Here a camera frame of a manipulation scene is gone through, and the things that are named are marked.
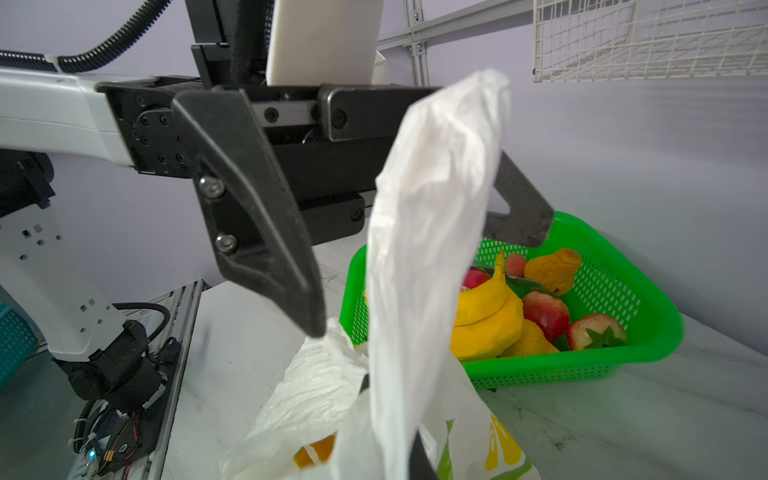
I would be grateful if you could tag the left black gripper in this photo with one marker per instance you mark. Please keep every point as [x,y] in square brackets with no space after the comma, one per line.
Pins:
[330,142]

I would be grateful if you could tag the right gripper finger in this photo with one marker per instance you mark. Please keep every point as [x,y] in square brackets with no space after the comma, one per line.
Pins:
[420,467]

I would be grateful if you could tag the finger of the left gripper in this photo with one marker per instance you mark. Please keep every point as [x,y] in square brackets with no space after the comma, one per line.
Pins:
[530,216]

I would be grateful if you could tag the white lemon print plastic bag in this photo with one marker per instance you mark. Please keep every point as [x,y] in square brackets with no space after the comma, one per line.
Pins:
[425,227]

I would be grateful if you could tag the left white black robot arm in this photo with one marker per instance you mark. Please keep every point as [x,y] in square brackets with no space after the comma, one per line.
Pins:
[51,104]

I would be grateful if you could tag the small pink lychee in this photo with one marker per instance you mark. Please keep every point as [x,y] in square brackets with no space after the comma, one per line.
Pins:
[515,265]

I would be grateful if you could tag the orange yellow pear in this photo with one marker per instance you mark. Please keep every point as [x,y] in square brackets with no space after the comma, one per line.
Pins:
[556,271]

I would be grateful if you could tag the red dragon fruit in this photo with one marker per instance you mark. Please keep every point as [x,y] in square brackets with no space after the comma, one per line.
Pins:
[474,278]

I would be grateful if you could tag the small red apple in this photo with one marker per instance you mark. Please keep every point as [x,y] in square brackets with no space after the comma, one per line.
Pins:
[550,314]

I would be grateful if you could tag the green plastic basket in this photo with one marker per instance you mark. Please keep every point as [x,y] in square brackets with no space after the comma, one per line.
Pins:
[608,283]

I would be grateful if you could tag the small orange fruit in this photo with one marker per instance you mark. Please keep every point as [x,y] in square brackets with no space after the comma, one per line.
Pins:
[532,342]

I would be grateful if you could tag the red strawberry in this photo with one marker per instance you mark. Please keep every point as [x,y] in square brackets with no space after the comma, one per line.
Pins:
[596,331]

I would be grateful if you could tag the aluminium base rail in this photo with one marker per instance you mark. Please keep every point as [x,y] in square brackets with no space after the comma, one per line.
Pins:
[132,388]

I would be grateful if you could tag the white wire wall basket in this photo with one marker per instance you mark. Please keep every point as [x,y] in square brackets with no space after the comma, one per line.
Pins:
[582,40]

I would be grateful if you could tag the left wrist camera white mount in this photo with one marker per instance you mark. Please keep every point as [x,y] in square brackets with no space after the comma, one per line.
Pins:
[316,42]

